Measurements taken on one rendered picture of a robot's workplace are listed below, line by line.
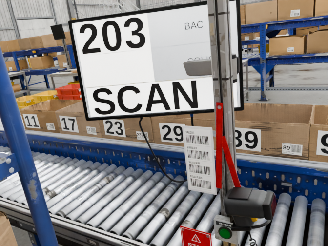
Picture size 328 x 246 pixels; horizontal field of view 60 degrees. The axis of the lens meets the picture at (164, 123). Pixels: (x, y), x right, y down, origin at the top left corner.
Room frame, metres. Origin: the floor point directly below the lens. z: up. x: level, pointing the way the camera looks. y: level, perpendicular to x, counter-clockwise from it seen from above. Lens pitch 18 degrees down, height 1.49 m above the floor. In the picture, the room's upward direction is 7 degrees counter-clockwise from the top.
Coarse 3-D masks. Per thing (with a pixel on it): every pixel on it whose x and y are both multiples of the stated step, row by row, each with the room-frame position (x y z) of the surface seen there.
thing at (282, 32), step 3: (318, 27) 11.80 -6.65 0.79; (282, 30) 12.44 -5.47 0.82; (285, 30) 12.42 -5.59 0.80; (288, 30) 12.24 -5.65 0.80; (258, 33) 13.03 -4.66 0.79; (279, 33) 12.50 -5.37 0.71; (282, 33) 12.44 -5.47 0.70; (285, 33) 12.43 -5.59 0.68; (288, 33) 12.24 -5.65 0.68; (258, 36) 13.01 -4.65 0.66; (243, 45) 14.02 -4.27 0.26; (255, 45) 13.08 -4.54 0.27; (246, 48) 13.27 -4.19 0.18; (249, 48) 13.19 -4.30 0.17; (246, 51) 13.33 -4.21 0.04
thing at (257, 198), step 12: (228, 192) 0.63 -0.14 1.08; (240, 192) 0.61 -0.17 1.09; (252, 192) 0.60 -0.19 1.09; (264, 192) 0.59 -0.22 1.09; (228, 204) 0.59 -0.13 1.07; (240, 204) 0.58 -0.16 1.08; (252, 204) 0.56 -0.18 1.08; (264, 204) 0.55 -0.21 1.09; (240, 216) 0.58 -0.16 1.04; (252, 216) 0.56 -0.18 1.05; (264, 216) 0.55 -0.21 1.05; (240, 228) 0.59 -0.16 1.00
